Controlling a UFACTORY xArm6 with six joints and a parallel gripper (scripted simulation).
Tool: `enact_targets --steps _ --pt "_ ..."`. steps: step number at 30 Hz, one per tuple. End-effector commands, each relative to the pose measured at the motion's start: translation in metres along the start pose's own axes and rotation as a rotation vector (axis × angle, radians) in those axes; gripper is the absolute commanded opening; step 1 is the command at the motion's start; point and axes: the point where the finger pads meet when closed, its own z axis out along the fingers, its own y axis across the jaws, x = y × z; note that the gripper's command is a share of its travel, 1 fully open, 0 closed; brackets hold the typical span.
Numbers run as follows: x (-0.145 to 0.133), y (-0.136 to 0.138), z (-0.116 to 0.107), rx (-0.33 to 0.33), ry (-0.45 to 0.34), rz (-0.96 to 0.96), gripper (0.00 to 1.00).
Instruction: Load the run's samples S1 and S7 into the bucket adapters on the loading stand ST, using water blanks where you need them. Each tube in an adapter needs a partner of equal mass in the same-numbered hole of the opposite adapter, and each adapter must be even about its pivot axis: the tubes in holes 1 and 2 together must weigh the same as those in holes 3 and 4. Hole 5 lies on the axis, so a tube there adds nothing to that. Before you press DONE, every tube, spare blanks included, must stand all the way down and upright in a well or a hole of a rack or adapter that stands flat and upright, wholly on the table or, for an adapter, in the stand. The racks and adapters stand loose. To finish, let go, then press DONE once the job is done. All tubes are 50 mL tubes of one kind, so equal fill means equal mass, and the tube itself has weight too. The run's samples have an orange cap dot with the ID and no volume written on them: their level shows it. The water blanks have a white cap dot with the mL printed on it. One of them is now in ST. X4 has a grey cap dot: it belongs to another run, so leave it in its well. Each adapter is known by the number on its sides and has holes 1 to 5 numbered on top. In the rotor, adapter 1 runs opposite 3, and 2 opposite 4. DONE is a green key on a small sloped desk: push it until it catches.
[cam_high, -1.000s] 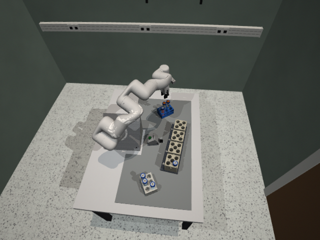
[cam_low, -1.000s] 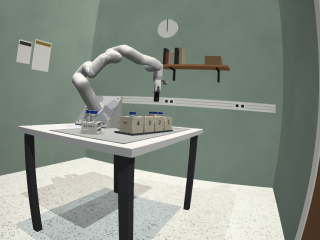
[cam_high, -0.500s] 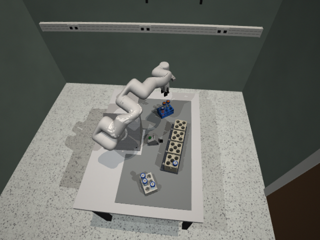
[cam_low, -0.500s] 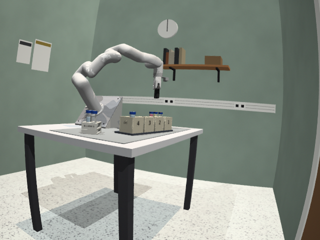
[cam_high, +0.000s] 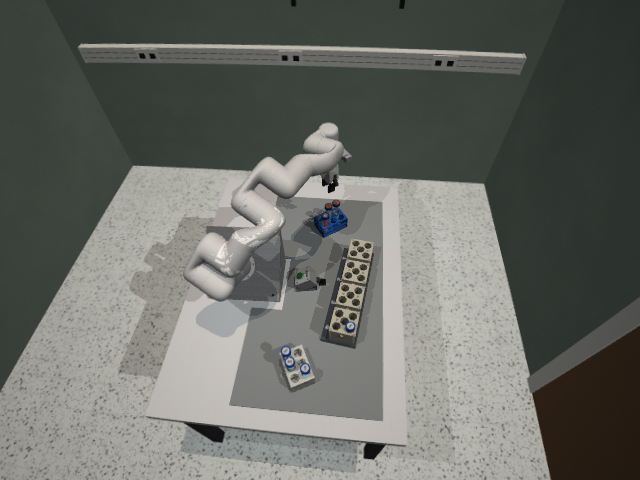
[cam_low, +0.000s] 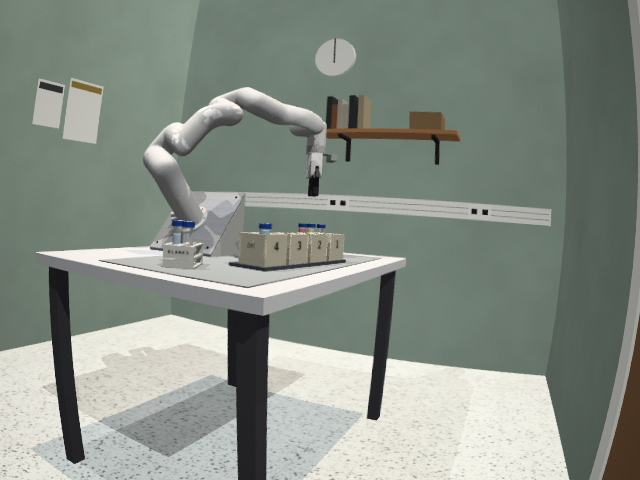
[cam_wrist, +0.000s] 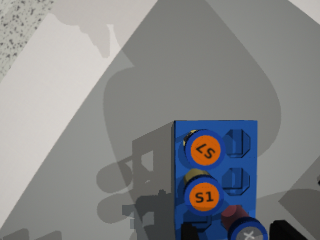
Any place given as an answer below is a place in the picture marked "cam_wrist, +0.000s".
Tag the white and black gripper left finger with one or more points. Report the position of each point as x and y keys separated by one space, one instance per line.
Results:
x=189 y=232

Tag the blue tube rack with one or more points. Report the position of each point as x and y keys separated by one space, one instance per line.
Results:
x=236 y=175

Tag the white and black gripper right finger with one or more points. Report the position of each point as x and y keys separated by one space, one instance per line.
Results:
x=282 y=230

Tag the grey flat mat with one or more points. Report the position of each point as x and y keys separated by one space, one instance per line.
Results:
x=110 y=175

